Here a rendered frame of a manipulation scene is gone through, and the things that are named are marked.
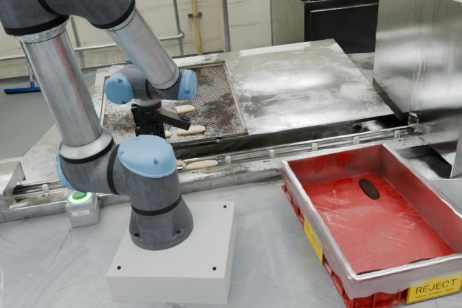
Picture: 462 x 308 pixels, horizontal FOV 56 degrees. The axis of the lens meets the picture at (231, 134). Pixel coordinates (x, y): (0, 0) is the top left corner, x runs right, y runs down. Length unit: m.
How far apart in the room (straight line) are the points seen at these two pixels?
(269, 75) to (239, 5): 3.00
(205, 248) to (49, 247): 0.45
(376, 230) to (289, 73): 0.83
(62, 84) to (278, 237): 0.62
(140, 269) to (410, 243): 0.63
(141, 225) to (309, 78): 0.99
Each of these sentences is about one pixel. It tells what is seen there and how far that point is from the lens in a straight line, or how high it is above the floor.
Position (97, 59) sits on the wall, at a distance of 5.14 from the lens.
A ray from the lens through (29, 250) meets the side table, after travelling 1.28.
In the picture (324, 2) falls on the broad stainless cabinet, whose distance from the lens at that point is 3.06.
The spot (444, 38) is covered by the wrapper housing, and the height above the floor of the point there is 1.20.
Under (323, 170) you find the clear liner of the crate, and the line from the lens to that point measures 1.29.
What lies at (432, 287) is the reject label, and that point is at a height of 0.86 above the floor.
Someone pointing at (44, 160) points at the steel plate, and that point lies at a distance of 1.68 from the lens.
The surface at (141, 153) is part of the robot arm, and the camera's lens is 0.93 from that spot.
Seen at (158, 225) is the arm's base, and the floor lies 0.96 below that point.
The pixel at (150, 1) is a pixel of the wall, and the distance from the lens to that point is 4.94.
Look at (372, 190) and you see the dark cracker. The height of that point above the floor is 0.83.
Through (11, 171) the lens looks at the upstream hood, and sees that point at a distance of 1.46.
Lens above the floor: 1.57
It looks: 28 degrees down
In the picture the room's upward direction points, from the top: 5 degrees counter-clockwise
